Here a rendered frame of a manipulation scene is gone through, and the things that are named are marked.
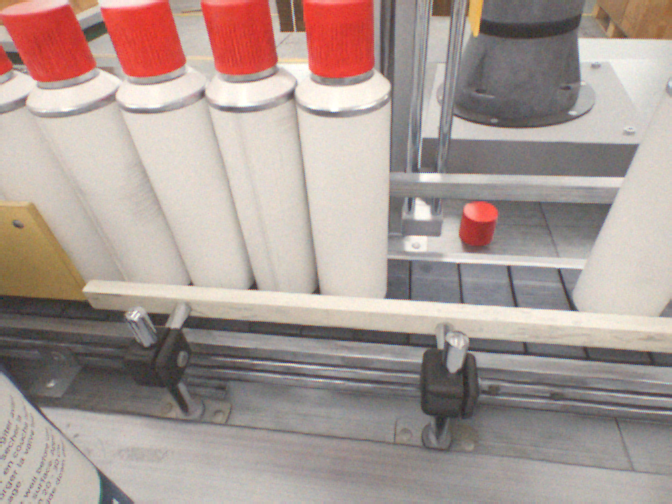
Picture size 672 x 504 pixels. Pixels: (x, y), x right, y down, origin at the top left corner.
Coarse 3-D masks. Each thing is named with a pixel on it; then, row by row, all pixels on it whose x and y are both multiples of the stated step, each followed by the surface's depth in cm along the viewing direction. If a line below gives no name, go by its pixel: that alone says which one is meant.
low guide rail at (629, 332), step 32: (96, 288) 30; (128, 288) 30; (160, 288) 30; (192, 288) 30; (256, 320) 30; (288, 320) 29; (320, 320) 29; (352, 320) 28; (384, 320) 28; (416, 320) 27; (448, 320) 27; (480, 320) 26; (512, 320) 26; (544, 320) 26; (576, 320) 26; (608, 320) 26; (640, 320) 26
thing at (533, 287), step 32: (256, 288) 34; (416, 288) 33; (448, 288) 33; (480, 288) 33; (512, 288) 33; (544, 288) 32; (96, 320) 34; (160, 320) 32; (192, 320) 32; (224, 320) 32; (512, 352) 29; (544, 352) 28; (576, 352) 28; (608, 352) 28; (640, 352) 28
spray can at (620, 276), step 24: (648, 144) 22; (648, 168) 22; (624, 192) 24; (648, 192) 23; (624, 216) 24; (648, 216) 23; (600, 240) 27; (624, 240) 25; (648, 240) 24; (600, 264) 27; (624, 264) 25; (648, 264) 24; (576, 288) 30; (600, 288) 27; (624, 288) 26; (648, 288) 25; (600, 312) 28; (624, 312) 27; (648, 312) 27
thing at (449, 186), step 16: (400, 176) 30; (416, 176) 30; (432, 176) 30; (448, 176) 30; (464, 176) 30; (480, 176) 30; (496, 176) 29; (512, 176) 29; (528, 176) 29; (544, 176) 29; (560, 176) 29; (400, 192) 30; (416, 192) 30; (432, 192) 30; (448, 192) 30; (464, 192) 30; (480, 192) 29; (496, 192) 29; (512, 192) 29; (528, 192) 29; (544, 192) 29; (560, 192) 29; (576, 192) 28; (592, 192) 28; (608, 192) 28
